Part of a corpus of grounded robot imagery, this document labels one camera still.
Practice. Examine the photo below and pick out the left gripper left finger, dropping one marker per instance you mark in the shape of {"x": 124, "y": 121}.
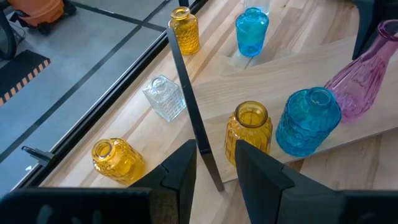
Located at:
{"x": 177, "y": 186}

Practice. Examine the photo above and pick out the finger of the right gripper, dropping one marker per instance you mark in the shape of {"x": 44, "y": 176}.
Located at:
{"x": 365, "y": 25}

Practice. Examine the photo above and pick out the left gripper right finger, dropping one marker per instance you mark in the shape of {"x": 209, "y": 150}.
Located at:
{"x": 264, "y": 186}

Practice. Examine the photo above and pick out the tall pink glass vase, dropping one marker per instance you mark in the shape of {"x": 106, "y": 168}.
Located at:
{"x": 360, "y": 81}

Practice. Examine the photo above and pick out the yellow ribbed glass vase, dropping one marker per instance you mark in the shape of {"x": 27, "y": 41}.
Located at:
{"x": 248, "y": 130}

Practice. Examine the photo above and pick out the teal diamond-pattern glass vase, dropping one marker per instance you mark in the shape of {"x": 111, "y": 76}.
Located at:
{"x": 306, "y": 124}

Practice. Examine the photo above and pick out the clear square diamond-cut vase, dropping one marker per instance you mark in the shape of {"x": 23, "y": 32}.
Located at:
{"x": 164, "y": 99}

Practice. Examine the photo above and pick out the teal round bottle vase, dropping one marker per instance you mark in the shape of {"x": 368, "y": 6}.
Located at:
{"x": 252, "y": 34}

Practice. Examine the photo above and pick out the yellow tall textured vase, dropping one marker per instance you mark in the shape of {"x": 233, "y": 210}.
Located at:
{"x": 186, "y": 34}

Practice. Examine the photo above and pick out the yellow barrel glass vase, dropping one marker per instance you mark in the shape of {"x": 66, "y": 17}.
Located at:
{"x": 119, "y": 161}

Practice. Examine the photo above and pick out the clear ribbed glass vase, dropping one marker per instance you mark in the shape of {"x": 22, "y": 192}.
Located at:
{"x": 258, "y": 4}

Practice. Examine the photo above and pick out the black hazard-striped floor mat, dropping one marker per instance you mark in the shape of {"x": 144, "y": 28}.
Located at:
{"x": 18, "y": 74}

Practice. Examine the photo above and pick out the orange shop vacuum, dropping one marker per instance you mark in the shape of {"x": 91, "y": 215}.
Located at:
{"x": 37, "y": 9}

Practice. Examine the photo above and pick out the black frame clamp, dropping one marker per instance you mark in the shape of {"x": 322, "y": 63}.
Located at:
{"x": 38, "y": 154}

